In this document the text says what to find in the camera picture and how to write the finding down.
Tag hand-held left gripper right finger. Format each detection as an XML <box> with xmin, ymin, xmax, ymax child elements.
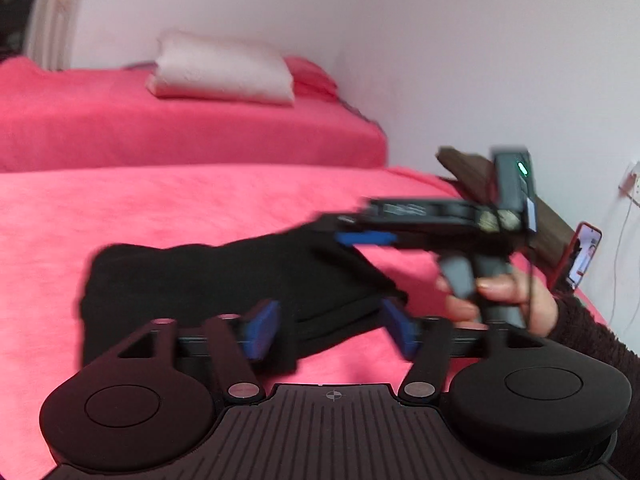
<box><xmin>381</xmin><ymin>299</ymin><xmax>549</xmax><ymax>405</ymax></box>

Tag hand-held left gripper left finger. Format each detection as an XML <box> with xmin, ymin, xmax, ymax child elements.
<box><xmin>116</xmin><ymin>298</ymin><xmax>281</xmax><ymax>405</ymax></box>

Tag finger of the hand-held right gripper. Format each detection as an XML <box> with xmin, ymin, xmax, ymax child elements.
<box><xmin>309</xmin><ymin>211</ymin><xmax>402</xmax><ymax>252</ymax></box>

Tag black knit pants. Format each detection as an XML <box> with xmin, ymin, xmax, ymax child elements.
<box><xmin>76</xmin><ymin>231</ymin><xmax>453</xmax><ymax>377</ymax></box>

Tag person's right forearm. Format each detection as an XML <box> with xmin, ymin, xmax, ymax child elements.
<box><xmin>549</xmin><ymin>294</ymin><xmax>640</xmax><ymax>466</ymax></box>

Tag person's right hand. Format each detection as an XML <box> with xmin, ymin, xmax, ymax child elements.
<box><xmin>436</xmin><ymin>267</ymin><xmax>559</xmax><ymax>337</ymax></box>

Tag brown headboard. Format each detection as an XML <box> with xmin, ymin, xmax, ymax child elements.
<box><xmin>436</xmin><ymin>146</ymin><xmax>577</xmax><ymax>283</ymax></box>

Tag red case phone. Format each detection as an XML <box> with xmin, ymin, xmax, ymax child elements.
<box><xmin>551</xmin><ymin>220</ymin><xmax>604</xmax><ymax>292</ymax></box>

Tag pink bed blanket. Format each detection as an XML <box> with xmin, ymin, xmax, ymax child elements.
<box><xmin>0</xmin><ymin>56</ymin><xmax>389</xmax><ymax>173</ymax></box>
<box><xmin>0</xmin><ymin>164</ymin><xmax>611</xmax><ymax>441</ymax></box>

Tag pink pillow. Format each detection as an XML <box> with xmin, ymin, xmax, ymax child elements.
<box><xmin>283</xmin><ymin>56</ymin><xmax>339</xmax><ymax>98</ymax></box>

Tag beige patterned pillow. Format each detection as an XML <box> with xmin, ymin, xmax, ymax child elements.
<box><xmin>145</xmin><ymin>30</ymin><xmax>296</xmax><ymax>107</ymax></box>

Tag pink lace curtain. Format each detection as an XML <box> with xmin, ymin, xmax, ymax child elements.
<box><xmin>24</xmin><ymin>0</ymin><xmax>88</xmax><ymax>72</ymax></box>

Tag white charging cable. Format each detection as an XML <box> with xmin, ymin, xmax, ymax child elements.
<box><xmin>606</xmin><ymin>187</ymin><xmax>640</xmax><ymax>328</ymax></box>

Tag white wall socket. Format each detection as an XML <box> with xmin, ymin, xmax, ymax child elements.
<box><xmin>618</xmin><ymin>159</ymin><xmax>640</xmax><ymax>197</ymax></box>

